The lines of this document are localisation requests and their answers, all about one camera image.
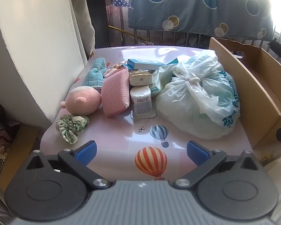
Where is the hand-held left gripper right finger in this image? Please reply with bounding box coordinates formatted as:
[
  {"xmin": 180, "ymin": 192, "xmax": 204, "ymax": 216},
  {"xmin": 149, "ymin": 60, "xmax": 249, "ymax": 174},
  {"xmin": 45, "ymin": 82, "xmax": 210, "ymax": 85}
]
[{"xmin": 173, "ymin": 140, "xmax": 258, "ymax": 189}]

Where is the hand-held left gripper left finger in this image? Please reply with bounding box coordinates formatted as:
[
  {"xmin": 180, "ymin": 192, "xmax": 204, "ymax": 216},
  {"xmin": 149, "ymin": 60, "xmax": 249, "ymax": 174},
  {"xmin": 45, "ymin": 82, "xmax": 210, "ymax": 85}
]
[{"xmin": 26, "ymin": 140, "xmax": 113, "ymax": 190}]

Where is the brown cardboard box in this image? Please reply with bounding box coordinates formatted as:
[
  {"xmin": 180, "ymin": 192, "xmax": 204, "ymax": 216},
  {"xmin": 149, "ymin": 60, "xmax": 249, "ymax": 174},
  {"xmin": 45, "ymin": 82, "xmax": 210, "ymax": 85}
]
[{"xmin": 208, "ymin": 37, "xmax": 281, "ymax": 149}]

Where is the green floral scrunchie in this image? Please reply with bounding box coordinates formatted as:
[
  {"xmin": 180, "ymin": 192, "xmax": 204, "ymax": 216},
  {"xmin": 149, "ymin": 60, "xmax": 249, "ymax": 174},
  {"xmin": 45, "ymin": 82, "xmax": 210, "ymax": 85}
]
[{"xmin": 56, "ymin": 114, "xmax": 90, "ymax": 144}]

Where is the pink round plush toy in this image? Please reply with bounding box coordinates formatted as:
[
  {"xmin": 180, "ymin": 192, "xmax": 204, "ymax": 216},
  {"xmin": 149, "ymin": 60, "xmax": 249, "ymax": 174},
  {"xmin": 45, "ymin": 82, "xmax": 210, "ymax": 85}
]
[{"xmin": 61, "ymin": 86, "xmax": 102, "ymax": 116}]

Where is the pale knotted plastic bag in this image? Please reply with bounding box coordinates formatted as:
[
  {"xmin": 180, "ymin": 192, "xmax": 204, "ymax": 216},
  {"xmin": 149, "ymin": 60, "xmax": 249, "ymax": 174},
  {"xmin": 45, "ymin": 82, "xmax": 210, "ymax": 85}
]
[{"xmin": 152, "ymin": 50, "xmax": 241, "ymax": 140}]

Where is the pink dotted sponge cloth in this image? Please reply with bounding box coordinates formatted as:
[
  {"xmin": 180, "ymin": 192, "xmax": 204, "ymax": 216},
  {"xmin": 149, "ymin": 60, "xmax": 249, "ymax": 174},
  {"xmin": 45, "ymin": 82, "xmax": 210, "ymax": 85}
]
[{"xmin": 101, "ymin": 68, "xmax": 131, "ymax": 118}]

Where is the brown cardboard sheet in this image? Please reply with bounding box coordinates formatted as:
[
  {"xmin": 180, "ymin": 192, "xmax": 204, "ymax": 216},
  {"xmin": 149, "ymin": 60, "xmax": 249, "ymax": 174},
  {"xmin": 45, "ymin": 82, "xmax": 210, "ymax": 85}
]
[{"xmin": 0, "ymin": 125, "xmax": 41, "ymax": 191}]

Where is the white wrapped paper roll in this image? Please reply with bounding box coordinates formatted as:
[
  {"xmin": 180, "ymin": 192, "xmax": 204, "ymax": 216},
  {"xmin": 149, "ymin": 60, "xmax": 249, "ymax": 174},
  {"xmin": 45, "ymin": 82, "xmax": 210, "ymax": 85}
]
[{"xmin": 130, "ymin": 85, "xmax": 156, "ymax": 120}]

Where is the teal checked towel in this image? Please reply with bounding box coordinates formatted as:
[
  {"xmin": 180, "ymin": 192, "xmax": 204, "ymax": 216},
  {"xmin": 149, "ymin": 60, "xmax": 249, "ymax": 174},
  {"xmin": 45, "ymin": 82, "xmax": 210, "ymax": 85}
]
[{"xmin": 82, "ymin": 58, "xmax": 107, "ymax": 90}]

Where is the orange striped cloth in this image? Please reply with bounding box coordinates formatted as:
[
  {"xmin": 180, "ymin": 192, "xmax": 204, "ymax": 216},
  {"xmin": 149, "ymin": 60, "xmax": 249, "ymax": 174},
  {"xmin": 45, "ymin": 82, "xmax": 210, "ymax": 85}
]
[{"xmin": 103, "ymin": 62, "xmax": 128, "ymax": 78}]

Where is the dark printed box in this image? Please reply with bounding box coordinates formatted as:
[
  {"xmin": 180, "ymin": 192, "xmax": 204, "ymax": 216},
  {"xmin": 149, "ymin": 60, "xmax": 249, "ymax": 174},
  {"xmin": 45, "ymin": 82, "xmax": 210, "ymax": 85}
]
[{"xmin": 0, "ymin": 95, "xmax": 21, "ymax": 176}]

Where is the gold white tissue pack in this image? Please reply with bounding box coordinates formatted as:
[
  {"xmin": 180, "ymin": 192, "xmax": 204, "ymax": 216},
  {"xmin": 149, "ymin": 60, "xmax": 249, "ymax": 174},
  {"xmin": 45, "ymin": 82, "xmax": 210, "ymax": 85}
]
[{"xmin": 129, "ymin": 70, "xmax": 153, "ymax": 86}]

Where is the blue carton box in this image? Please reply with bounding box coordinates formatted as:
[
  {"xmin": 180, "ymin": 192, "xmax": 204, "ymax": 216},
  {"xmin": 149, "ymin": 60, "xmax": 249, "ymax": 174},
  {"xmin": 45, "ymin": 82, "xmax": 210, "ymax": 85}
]
[{"xmin": 127, "ymin": 58, "xmax": 179, "ymax": 71}]

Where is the thick white board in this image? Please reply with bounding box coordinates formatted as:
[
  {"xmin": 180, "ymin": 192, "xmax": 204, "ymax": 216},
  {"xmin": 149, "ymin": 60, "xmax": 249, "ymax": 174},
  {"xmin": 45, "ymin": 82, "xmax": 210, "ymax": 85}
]
[{"xmin": 0, "ymin": 0, "xmax": 88, "ymax": 125}]

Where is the metal balcony railing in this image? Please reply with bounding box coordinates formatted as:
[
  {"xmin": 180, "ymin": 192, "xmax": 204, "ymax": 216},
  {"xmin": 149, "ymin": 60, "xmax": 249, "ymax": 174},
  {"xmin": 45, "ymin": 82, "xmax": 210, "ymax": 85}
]
[{"xmin": 105, "ymin": 0, "xmax": 281, "ymax": 52}]

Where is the yellow stick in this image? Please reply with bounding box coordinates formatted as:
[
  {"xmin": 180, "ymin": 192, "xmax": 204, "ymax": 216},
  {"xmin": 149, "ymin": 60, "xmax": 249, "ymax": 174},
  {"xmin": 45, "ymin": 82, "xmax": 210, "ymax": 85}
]
[{"xmin": 108, "ymin": 25, "xmax": 135, "ymax": 37}]

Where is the dark board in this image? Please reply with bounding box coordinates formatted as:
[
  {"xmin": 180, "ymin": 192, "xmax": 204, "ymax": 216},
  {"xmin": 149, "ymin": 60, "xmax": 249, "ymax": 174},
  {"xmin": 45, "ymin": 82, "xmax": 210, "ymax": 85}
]
[{"xmin": 85, "ymin": 0, "xmax": 108, "ymax": 50}]

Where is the blue circle print blanket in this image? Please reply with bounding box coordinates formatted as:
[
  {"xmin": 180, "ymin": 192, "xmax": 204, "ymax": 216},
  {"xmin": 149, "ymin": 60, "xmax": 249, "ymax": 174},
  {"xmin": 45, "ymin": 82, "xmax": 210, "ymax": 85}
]
[{"xmin": 128, "ymin": 0, "xmax": 274, "ymax": 41}]

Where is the blue star print cloth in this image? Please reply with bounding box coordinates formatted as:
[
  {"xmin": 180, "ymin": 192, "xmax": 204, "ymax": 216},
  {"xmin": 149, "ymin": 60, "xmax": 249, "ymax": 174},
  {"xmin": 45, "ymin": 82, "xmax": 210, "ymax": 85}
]
[{"xmin": 112, "ymin": 0, "xmax": 134, "ymax": 10}]

